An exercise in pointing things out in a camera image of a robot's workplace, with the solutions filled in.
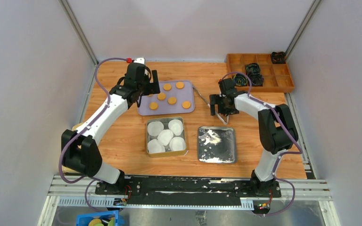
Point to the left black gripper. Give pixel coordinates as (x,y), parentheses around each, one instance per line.
(152,87)

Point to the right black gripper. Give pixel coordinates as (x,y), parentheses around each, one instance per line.
(216,99)

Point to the orange cookie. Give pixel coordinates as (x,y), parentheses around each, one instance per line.
(172,100)
(167,87)
(186,104)
(153,106)
(180,85)
(161,96)

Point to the metal tongs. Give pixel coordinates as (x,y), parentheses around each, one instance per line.
(224,121)

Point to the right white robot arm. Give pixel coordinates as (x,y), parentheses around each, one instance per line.
(277,130)

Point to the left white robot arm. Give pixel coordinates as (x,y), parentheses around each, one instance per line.
(80,150)

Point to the lavender tray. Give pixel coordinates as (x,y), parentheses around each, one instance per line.
(185,94)

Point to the gold cookie tin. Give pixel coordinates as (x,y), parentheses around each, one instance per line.
(168,152)

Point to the white paper cupcake liner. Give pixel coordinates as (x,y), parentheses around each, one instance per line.
(155,147)
(165,137)
(176,127)
(155,128)
(177,144)

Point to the silver tin lid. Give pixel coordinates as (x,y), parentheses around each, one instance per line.
(216,145)

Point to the wooden compartment organizer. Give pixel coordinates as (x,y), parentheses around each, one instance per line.
(277,77)

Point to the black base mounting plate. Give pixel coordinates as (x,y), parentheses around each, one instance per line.
(188,191)

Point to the blue plastic bin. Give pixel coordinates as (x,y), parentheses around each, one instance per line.
(106,218)

